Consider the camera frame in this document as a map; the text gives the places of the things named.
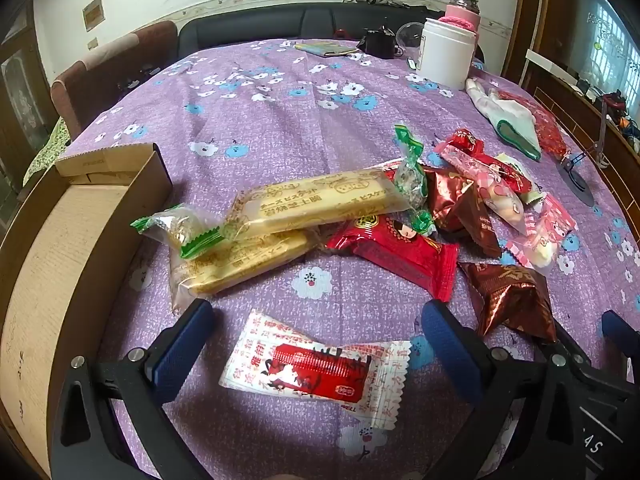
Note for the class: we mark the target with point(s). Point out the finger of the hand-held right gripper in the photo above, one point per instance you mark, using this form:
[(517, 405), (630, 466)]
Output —
[(582, 360), (619, 329)]

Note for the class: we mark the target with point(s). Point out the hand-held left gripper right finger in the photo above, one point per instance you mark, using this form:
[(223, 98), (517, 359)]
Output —
[(450, 350)]

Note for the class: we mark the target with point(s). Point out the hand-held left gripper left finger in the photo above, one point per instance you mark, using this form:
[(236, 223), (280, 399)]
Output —
[(180, 345)]

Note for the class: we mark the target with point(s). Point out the yellow biscuit packet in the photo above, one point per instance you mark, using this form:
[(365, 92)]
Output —
[(240, 265), (310, 200)]

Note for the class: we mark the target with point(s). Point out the green silver candy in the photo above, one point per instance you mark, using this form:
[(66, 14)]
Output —
[(180, 227), (407, 175)]

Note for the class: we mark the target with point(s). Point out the pink cartoon snack packet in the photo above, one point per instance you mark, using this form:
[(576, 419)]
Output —
[(492, 195), (547, 232)]

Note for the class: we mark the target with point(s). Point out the white and red snack packet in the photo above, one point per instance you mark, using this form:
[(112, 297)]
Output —
[(310, 370)]

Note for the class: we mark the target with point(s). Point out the brown cardboard box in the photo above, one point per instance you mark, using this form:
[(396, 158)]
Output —
[(60, 270)]

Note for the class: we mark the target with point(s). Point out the brown foil snack packet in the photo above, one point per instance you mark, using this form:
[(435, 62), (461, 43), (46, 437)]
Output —
[(510, 300), (457, 200)]

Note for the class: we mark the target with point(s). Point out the grey phone stand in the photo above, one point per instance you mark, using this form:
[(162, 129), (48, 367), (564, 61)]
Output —
[(580, 185)]

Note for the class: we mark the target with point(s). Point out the cream snack packet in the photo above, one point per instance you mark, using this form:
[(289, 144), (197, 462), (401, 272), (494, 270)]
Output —
[(534, 196)]

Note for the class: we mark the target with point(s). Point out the small red candy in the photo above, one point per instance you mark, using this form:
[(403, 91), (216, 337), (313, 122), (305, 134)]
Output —
[(465, 141)]

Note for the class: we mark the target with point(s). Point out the red glitter bag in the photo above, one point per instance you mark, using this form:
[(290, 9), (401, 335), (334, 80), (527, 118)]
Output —
[(547, 130)]

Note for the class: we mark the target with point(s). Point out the wooden sideboard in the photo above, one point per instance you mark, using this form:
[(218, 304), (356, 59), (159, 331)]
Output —
[(575, 110)]

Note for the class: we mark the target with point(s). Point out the green floral cloth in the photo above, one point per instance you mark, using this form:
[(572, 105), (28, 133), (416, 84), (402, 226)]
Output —
[(50, 142)]

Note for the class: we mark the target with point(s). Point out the white work glove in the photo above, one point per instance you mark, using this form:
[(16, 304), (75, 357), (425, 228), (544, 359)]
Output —
[(505, 115)]

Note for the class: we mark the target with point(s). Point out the purple floral tablecloth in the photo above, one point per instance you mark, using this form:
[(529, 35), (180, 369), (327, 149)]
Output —
[(300, 125)]

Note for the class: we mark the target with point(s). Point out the flat white box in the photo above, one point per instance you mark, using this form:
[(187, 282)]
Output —
[(550, 66)]

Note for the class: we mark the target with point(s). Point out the brown upholstered chair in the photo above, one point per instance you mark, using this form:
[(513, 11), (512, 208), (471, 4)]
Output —
[(105, 75)]

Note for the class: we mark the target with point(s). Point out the wooden glass-door cabinet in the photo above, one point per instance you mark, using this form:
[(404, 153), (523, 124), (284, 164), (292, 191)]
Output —
[(20, 100)]

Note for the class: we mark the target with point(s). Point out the white plastic container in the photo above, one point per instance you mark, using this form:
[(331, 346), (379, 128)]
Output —
[(445, 55)]

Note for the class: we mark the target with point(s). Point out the clear plastic lid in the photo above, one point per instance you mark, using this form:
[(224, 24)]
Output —
[(407, 35)]

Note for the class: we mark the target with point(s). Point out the green yellow booklet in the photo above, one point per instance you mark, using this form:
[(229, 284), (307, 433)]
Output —
[(325, 48)]

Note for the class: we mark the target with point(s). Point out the bottle with pink knitted sleeve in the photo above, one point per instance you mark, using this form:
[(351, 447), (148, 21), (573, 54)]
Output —
[(462, 12)]

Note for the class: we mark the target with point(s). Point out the dark cloth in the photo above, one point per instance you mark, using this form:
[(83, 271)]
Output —
[(385, 1)]

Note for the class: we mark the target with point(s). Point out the wall switch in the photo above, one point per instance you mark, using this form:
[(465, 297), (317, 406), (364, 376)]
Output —
[(92, 42)]

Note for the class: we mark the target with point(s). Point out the small wall plaque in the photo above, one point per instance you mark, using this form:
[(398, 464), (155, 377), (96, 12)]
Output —
[(93, 13)]

